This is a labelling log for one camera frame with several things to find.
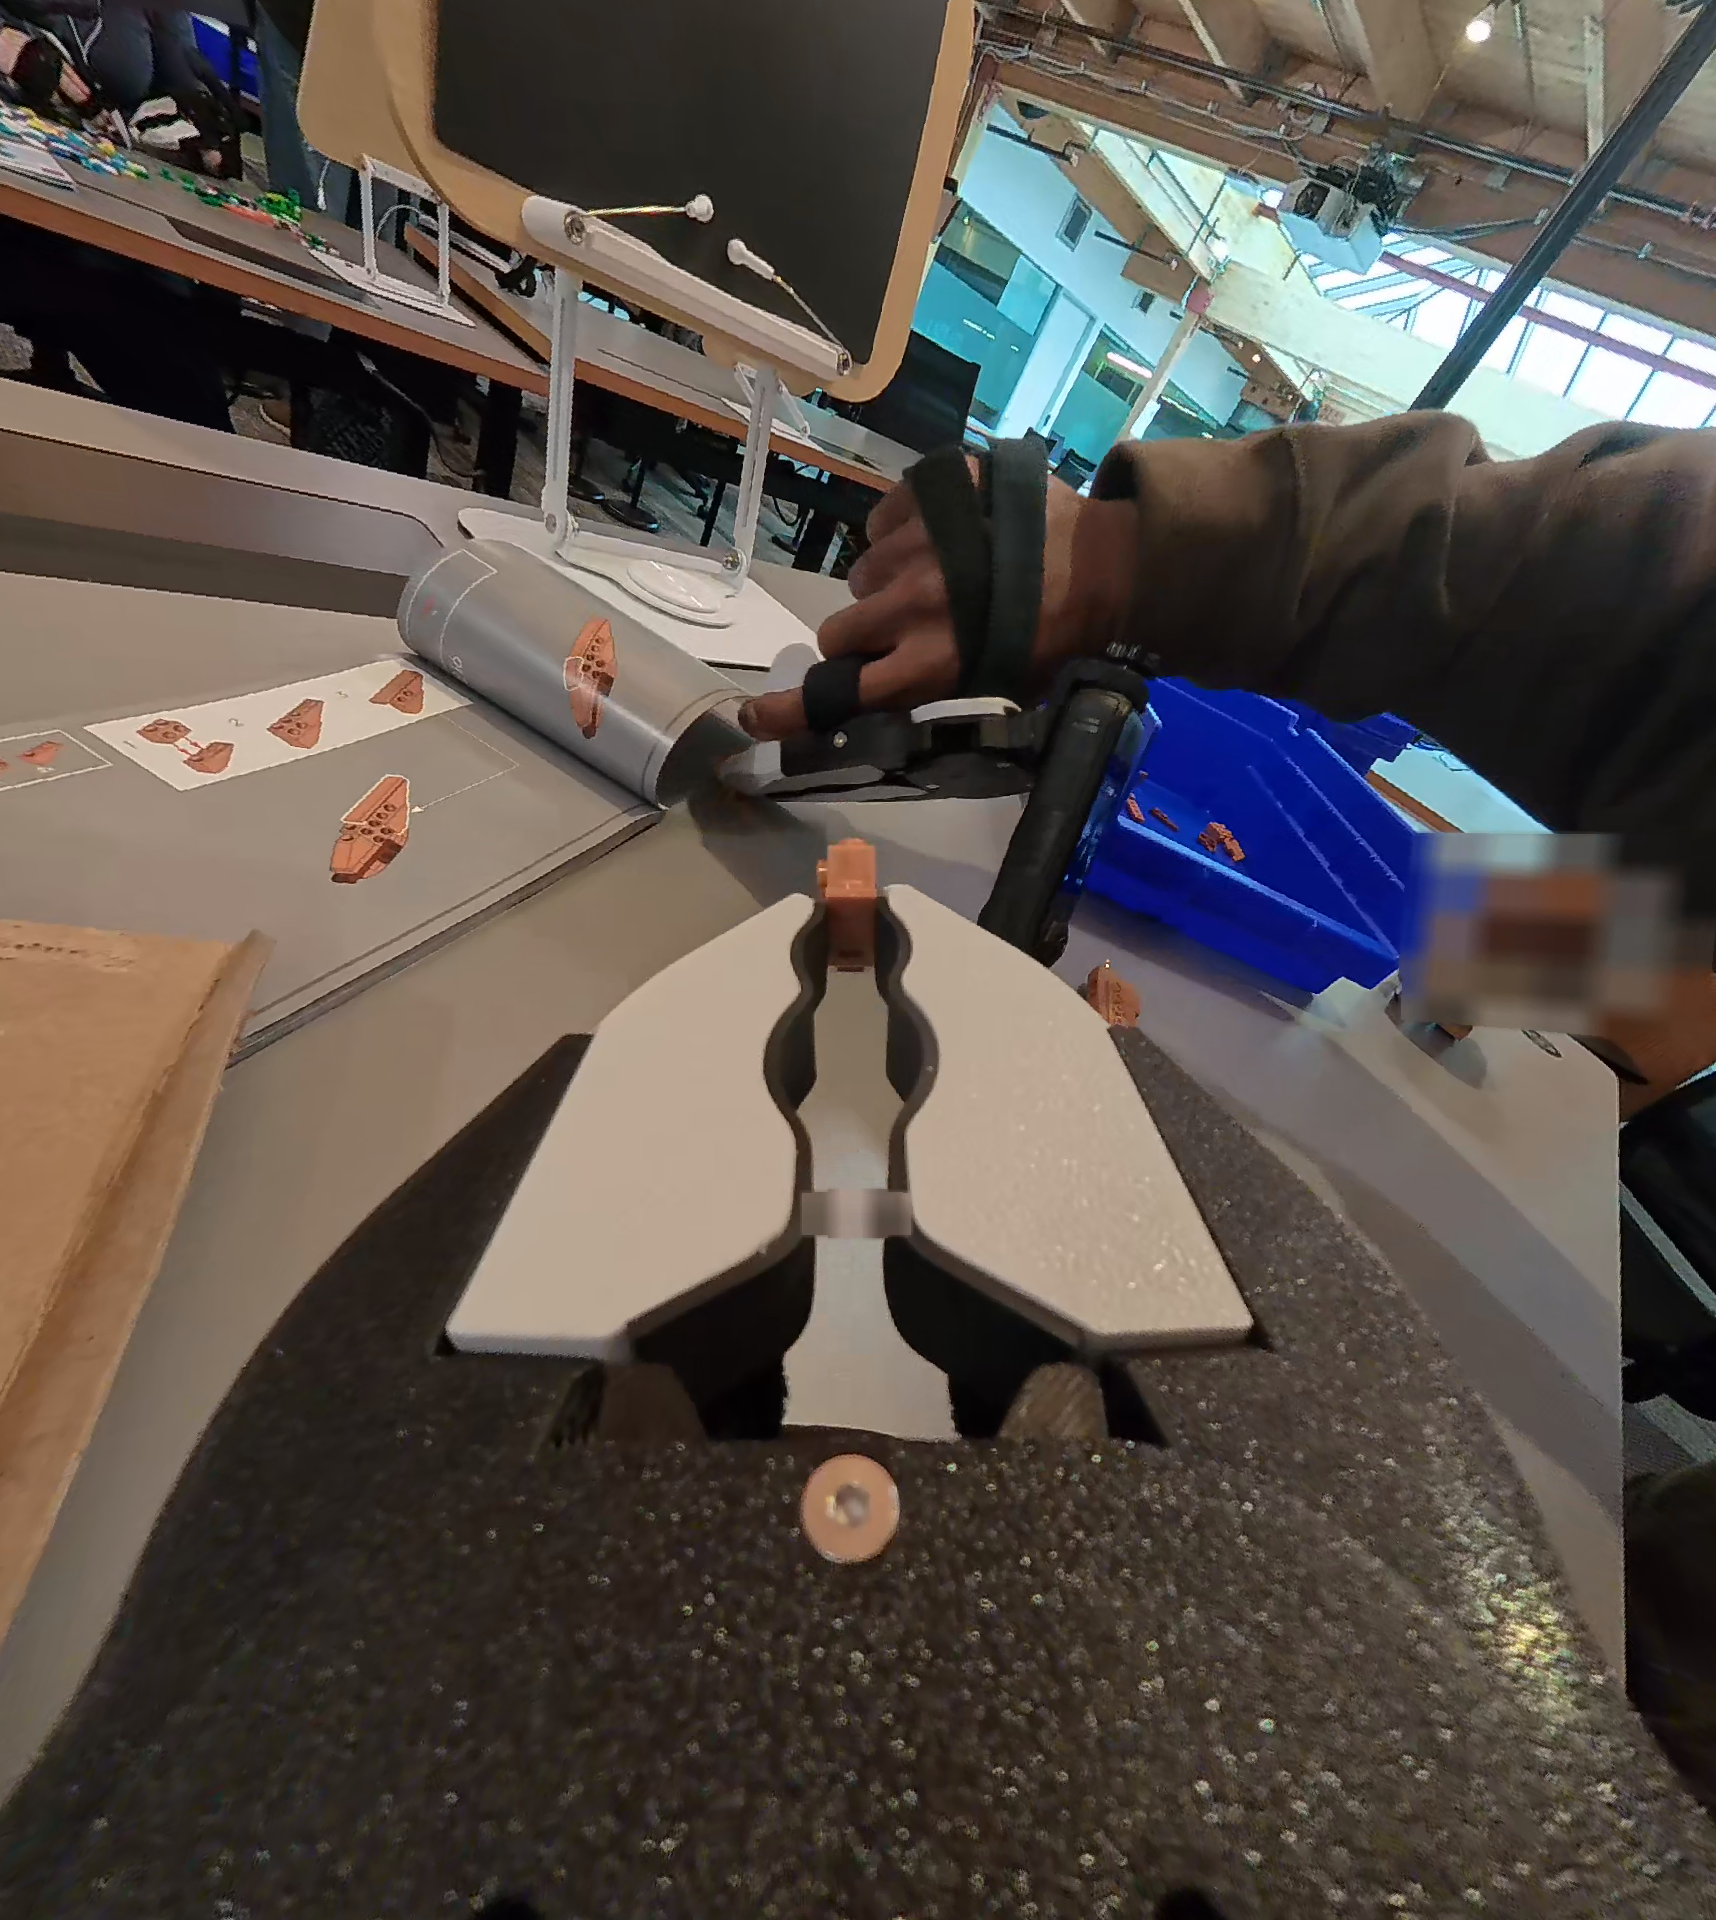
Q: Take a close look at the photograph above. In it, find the black column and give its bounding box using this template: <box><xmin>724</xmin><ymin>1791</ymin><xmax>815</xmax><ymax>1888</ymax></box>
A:
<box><xmin>1409</xmin><ymin>0</ymin><xmax>1716</xmax><ymax>414</ymax></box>

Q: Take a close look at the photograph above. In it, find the person's right forearm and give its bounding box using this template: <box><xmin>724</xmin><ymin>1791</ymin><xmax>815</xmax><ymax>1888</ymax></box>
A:
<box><xmin>1082</xmin><ymin>409</ymin><xmax>1716</xmax><ymax>1038</ymax></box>

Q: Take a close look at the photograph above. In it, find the blue plastic bin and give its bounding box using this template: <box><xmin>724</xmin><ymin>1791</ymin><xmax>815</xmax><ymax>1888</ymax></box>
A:
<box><xmin>1299</xmin><ymin>708</ymin><xmax>1468</xmax><ymax>841</ymax></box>
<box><xmin>1079</xmin><ymin>675</ymin><xmax>1418</xmax><ymax>999</ymax></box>

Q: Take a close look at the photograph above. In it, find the white ceiling unit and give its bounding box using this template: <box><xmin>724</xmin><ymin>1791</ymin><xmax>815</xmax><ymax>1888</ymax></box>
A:
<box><xmin>1273</xmin><ymin>150</ymin><xmax>1404</xmax><ymax>277</ymax></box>

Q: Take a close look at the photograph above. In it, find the open instruction booklet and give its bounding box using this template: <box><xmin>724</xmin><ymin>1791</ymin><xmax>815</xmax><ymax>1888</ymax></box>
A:
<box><xmin>0</xmin><ymin>540</ymin><xmax>821</xmax><ymax>1065</ymax></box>

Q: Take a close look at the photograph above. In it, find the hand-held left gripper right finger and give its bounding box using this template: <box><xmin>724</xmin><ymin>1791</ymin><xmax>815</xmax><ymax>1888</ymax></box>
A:
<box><xmin>879</xmin><ymin>885</ymin><xmax>1260</xmax><ymax>1360</ymax></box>

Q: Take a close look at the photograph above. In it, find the white metal bracket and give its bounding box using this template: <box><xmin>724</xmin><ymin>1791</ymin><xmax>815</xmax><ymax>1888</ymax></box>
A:
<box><xmin>521</xmin><ymin>195</ymin><xmax>856</xmax><ymax>381</ymax></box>

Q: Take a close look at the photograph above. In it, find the long table with toy bricks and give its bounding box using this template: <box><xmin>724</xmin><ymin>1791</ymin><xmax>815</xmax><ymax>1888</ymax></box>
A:
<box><xmin>0</xmin><ymin>36</ymin><xmax>545</xmax><ymax>453</ymax></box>

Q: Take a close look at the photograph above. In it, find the grey desk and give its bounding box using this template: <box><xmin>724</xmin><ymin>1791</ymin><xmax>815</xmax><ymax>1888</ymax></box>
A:
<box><xmin>0</xmin><ymin>353</ymin><xmax>1625</xmax><ymax>1920</ymax></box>

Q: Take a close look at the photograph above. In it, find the printed toy set box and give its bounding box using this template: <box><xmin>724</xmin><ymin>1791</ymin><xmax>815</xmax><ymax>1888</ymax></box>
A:
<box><xmin>0</xmin><ymin>913</ymin><xmax>276</xmax><ymax>1840</ymax></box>

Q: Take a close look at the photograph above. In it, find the black panel with wooden rim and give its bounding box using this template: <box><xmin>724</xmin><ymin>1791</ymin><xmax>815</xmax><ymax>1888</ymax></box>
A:
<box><xmin>294</xmin><ymin>0</ymin><xmax>979</xmax><ymax>409</ymax></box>

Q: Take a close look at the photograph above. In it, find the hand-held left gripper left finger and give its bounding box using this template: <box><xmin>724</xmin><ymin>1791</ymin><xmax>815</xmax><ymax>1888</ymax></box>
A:
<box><xmin>448</xmin><ymin>894</ymin><xmax>819</xmax><ymax>1360</ymax></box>

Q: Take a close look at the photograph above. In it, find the orange brick with side stud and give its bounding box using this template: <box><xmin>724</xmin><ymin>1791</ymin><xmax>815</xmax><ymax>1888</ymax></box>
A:
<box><xmin>815</xmin><ymin>841</ymin><xmax>883</xmax><ymax>975</ymax></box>

